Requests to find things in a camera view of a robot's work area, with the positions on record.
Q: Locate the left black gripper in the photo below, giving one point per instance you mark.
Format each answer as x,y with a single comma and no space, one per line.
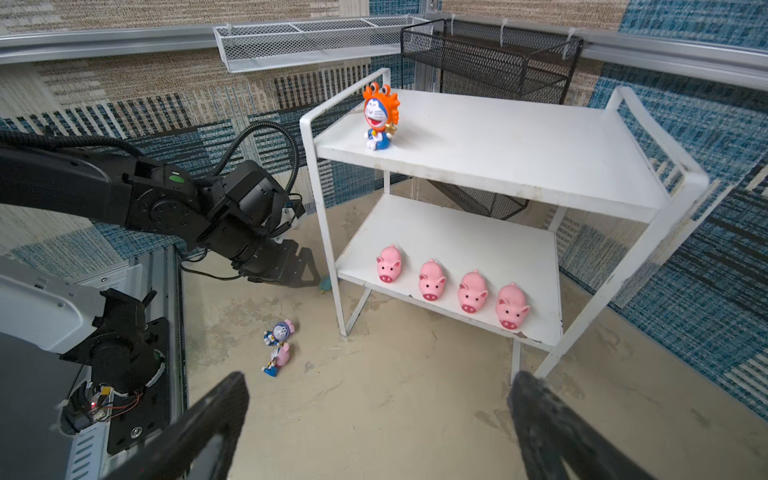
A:
249,213

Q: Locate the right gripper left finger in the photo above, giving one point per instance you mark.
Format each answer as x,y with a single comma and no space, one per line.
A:
201,444

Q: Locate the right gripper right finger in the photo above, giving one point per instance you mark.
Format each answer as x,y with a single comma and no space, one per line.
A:
555,441

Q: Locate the pink hooded Doraemon figure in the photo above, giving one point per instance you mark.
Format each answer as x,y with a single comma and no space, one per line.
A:
280,356

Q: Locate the pink rubber pig toy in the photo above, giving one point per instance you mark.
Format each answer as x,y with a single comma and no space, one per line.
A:
432,281
389,264
511,307
473,292

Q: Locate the orange crab Doraemon figure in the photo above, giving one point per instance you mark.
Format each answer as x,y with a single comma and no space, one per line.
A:
381,113

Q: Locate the teal hooded Doraemon figure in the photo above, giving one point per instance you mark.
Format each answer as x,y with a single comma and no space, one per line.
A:
325,284

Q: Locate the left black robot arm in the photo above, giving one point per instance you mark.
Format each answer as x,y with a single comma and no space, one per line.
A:
111,181

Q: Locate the white two-tier metal shelf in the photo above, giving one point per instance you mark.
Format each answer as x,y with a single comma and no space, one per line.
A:
512,171

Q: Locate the purple hooded Doraemon figure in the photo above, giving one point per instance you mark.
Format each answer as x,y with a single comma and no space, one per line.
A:
279,333

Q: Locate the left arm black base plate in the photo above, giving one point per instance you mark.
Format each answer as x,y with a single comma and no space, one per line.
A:
129,386

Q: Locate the aluminium front rail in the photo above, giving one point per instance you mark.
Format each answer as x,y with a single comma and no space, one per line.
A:
42,317

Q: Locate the white wire mesh basket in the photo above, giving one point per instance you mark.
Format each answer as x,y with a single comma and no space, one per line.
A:
267,46

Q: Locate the black mesh wire shelf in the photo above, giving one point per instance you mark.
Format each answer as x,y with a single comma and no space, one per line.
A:
502,62

